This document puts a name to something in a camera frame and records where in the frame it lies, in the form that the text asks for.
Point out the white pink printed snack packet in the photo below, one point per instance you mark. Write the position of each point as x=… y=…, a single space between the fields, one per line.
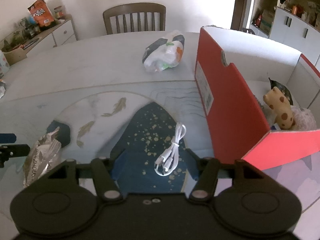
x=303 y=119

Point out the brown wooden chair far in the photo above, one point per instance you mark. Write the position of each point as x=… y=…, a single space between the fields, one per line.
x=135 y=17

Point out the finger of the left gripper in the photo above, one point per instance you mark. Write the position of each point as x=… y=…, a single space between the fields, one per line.
x=9 y=148

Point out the orange snack bag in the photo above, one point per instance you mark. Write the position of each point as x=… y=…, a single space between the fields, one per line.
x=41 y=14

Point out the white sideboard cabinet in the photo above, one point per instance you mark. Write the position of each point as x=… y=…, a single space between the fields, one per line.
x=61 y=34

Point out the silver foil snack bag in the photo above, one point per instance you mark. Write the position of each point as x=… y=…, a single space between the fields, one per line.
x=42 y=158

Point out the white wall cabinet unit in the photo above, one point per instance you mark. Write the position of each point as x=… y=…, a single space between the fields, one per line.
x=294 y=23

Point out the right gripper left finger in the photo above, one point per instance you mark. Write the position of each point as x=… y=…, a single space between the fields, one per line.
x=105 y=172

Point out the tan spotted plush toy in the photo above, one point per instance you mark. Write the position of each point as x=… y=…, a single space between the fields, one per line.
x=277 y=101

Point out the red cardboard box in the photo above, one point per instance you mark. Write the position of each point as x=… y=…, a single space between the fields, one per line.
x=226 y=60

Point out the blue fish pattern table mat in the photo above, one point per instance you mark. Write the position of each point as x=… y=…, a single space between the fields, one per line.
x=140 y=117

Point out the white green plastic bag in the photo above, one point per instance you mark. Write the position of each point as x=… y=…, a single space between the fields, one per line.
x=166 y=52

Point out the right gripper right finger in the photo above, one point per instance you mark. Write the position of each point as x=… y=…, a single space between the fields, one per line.
x=205 y=172

